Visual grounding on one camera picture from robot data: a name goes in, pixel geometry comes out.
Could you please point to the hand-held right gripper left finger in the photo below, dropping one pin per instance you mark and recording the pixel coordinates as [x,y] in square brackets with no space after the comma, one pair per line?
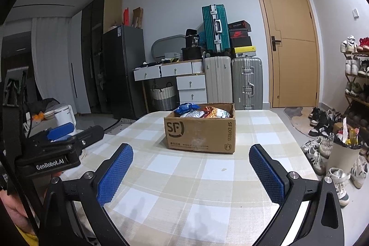
[115,174]

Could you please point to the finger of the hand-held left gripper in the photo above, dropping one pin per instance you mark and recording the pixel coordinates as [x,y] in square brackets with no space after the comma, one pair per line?
[60,130]
[86,135]

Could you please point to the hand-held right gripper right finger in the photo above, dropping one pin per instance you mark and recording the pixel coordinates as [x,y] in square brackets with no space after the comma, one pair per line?
[266,174]

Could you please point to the brown cardboard box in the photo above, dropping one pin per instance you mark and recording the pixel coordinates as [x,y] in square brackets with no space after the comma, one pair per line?
[201,130]

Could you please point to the pile of assorted snack packets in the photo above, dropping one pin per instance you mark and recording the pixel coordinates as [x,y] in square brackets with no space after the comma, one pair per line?
[196,113]

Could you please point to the person's left hand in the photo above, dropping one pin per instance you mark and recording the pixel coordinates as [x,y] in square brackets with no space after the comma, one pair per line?
[18,214]

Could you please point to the white electric kettle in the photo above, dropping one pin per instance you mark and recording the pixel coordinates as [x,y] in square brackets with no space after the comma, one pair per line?
[65,116]

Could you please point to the heap of loose shoes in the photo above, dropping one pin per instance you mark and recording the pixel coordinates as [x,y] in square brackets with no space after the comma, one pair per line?
[317,156]

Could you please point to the grey beige door mat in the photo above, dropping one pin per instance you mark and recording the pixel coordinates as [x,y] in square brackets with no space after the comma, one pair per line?
[297,119]

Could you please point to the white curtain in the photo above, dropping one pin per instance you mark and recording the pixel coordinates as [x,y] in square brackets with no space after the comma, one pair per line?
[49,61]

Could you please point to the white wardrobe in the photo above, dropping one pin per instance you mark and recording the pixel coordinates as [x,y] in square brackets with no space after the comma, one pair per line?
[82,61]

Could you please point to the tall black wardrobe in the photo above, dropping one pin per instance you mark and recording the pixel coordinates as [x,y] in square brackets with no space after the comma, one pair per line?
[92,61]

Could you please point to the dark grey refrigerator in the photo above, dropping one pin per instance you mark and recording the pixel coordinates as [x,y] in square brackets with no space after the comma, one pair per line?
[124,70]

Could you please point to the white trash bin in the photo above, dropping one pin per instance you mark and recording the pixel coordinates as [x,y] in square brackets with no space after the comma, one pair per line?
[340,156]

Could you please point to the woven laundry basket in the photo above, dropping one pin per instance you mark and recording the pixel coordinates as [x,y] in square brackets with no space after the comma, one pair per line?
[161,96]

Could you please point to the silver suitcase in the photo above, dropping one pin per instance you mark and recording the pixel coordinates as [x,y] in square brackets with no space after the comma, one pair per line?
[248,81]

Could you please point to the beige suitcase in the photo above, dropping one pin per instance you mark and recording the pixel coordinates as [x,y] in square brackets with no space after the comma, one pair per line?
[217,78]

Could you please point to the wooden door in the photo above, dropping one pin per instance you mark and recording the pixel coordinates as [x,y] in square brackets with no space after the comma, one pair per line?
[294,67]

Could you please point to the white desk with drawers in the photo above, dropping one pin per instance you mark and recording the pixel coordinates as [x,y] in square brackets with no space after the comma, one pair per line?
[190,81]

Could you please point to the white plastic basket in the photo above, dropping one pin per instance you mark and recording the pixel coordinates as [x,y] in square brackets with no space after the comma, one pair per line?
[174,55]

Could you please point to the grey oval mirror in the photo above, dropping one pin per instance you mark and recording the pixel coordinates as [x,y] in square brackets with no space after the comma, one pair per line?
[167,45]

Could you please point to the red folded carton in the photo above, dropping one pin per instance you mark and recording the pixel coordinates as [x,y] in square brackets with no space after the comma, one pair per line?
[126,17]

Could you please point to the brown cardboard piece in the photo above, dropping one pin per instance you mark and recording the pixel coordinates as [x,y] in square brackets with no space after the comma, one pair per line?
[137,17]

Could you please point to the black round box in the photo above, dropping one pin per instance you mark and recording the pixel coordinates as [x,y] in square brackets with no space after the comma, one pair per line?
[190,53]

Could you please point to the shoe rack with shoes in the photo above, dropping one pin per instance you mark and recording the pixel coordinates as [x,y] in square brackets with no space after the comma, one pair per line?
[350,66]

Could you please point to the red black shoe box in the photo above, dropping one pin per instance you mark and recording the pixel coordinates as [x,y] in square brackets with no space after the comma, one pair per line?
[238,33]

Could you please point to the black labelled bag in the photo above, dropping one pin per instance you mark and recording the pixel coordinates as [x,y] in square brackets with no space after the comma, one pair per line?
[192,38]

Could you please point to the teal suitcase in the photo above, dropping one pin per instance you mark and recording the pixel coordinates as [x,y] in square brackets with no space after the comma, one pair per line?
[216,29]

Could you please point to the white light switch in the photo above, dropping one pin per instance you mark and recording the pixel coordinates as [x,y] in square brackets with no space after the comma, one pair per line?
[356,12]

